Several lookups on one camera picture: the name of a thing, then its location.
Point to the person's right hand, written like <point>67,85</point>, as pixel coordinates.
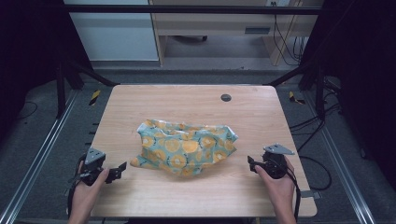
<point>281,191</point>

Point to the white cabinet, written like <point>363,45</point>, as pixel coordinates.
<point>115,37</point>

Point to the black frame post with strut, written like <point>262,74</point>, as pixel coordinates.
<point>319,93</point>
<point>61,93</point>

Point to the yellow black tape marker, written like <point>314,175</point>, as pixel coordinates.
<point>95,97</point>
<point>293,97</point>

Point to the person's left hand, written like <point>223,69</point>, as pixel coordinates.
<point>84,194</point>

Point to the grey metal table bracket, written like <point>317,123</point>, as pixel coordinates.
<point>310,194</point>

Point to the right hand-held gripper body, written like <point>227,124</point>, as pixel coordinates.
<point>275,165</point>

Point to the round grey table grommet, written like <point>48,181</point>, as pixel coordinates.
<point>226,97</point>

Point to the black curtain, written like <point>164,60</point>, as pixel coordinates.
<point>28,56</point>
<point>361,77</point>

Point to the green cloth with orange print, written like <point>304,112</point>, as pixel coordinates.
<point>183,146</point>

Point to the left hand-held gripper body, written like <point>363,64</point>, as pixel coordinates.
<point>93,157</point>

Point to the aluminium floor rail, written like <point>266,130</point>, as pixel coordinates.
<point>342,161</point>
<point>40,155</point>

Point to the black horizontal frame bar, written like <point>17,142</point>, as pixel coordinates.
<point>186,9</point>

